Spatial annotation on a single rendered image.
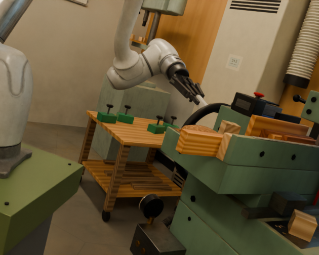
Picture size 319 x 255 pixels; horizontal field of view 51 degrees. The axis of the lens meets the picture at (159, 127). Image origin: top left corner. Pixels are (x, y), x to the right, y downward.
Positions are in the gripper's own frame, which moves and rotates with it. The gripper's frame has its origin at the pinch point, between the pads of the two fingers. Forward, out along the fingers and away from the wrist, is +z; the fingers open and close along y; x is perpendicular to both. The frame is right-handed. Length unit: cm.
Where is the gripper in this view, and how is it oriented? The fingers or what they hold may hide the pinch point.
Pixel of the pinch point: (200, 103)
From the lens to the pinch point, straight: 113.2
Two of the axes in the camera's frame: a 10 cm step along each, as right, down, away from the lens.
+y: 8.2, 1.1, 5.6
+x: -4.3, 7.6, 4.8
